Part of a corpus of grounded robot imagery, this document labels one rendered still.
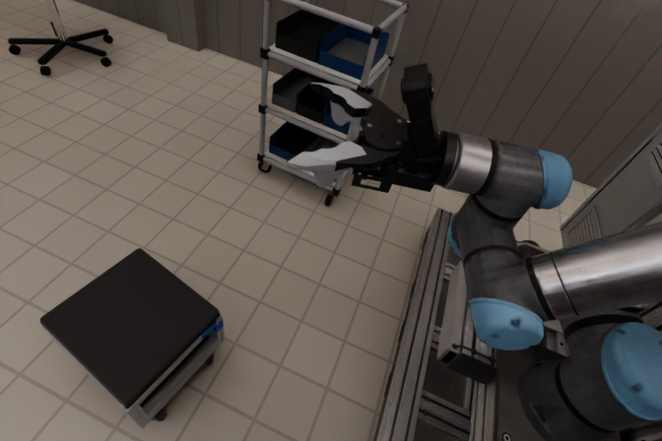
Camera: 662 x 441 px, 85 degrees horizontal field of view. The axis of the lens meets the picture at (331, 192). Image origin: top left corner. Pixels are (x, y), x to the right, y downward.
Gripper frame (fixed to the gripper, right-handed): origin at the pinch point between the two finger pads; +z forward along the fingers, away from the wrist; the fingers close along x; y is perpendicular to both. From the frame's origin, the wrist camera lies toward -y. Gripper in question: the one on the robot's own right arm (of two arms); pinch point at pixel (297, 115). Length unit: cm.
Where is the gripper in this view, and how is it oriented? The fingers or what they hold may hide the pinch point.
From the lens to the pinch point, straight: 46.8
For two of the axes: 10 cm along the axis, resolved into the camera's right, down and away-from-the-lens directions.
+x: 1.5, -7.8, 6.1
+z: -9.8, -2.0, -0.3
